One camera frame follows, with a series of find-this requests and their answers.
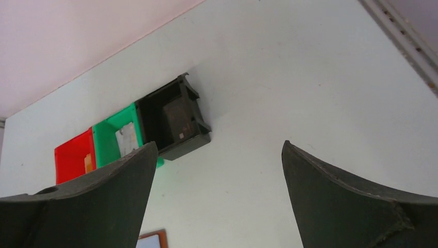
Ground brown leather card holder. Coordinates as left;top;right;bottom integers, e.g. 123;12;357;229
136;229;168;248

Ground black plastic bin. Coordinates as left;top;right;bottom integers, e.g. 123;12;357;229
134;73;212;161

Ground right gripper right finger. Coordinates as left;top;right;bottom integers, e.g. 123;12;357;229
281;141;437;247

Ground green plastic bin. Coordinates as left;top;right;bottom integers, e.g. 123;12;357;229
92;103;145;168

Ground orange cards in red bin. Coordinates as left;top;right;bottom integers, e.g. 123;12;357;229
84;153;93;173

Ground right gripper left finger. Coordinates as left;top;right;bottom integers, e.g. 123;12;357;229
1;142;158;247

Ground white cards in green bin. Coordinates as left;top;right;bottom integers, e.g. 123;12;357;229
115;122;139;157

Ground red plastic bin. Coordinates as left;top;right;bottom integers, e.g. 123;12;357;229
54;128;97;184

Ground aluminium frame rails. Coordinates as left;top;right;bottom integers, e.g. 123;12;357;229
359;1;437;96

